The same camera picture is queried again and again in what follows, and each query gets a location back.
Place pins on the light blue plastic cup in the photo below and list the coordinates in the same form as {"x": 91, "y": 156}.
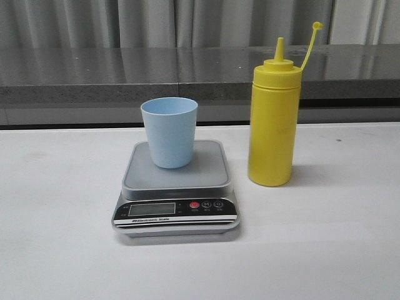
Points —
{"x": 170, "y": 124}

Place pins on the grey curtain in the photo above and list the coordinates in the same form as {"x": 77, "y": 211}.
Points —
{"x": 194, "y": 24}

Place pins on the grey stone counter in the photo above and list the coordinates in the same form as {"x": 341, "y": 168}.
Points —
{"x": 104, "y": 88}

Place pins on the silver digital kitchen scale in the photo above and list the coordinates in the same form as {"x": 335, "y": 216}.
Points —
{"x": 195, "y": 199}

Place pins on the yellow squeeze bottle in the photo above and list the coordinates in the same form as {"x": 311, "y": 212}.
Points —
{"x": 276, "y": 90}

